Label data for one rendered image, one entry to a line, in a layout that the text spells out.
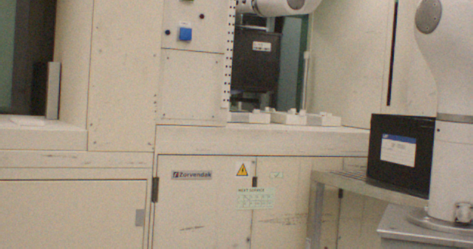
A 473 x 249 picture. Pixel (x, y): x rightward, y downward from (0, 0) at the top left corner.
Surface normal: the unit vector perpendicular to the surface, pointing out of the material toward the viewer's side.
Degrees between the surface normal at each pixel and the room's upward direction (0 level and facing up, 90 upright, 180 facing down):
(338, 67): 90
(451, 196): 90
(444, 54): 128
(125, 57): 90
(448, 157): 90
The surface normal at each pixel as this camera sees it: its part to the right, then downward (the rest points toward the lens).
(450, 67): -0.71, 0.49
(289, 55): -0.88, -0.04
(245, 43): 0.45, 0.07
